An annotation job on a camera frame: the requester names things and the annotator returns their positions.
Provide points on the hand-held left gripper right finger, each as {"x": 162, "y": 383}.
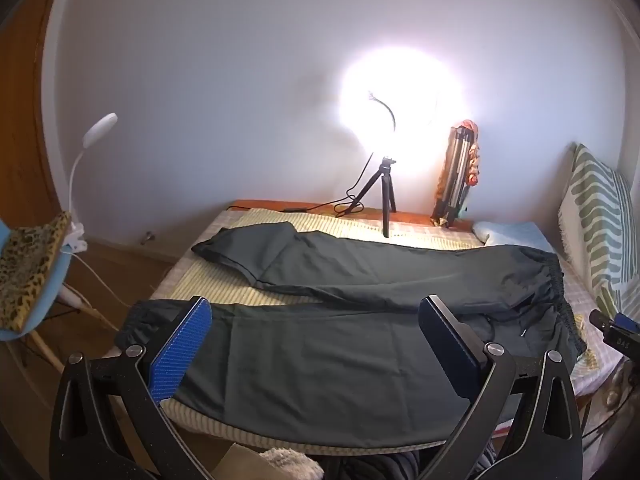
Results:
{"x": 450, "y": 352}

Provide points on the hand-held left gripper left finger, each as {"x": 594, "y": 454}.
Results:
{"x": 180, "y": 347}

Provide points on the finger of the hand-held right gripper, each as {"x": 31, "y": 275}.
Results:
{"x": 617, "y": 332}

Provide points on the dark grey pants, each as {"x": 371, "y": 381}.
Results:
{"x": 350, "y": 350}

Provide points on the bed with checked sheet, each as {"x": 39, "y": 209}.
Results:
{"x": 575, "y": 280}

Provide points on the striped yellow bed mat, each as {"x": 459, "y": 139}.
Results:
{"x": 220, "y": 280}

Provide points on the green patterned pillow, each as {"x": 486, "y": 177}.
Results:
{"x": 597, "y": 230}

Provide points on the metal door stopper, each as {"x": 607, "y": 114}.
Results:
{"x": 147, "y": 238}

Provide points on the brown cardboard piece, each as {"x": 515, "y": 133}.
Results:
{"x": 235, "y": 462}

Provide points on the light blue blanket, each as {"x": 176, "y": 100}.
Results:
{"x": 510, "y": 233}

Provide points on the person's dark striped clothing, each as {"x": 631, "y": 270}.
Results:
{"x": 380, "y": 466}

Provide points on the white fluffy cloth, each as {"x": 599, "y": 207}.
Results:
{"x": 292, "y": 465}

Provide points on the small black tripod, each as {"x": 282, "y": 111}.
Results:
{"x": 386, "y": 195}

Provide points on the folded metal tripod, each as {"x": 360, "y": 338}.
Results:
{"x": 452, "y": 180}

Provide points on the orange patterned cloth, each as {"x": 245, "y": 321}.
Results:
{"x": 474, "y": 160}

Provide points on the white clip lamp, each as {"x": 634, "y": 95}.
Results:
{"x": 92, "y": 132}

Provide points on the wooden door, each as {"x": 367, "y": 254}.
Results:
{"x": 25, "y": 110}

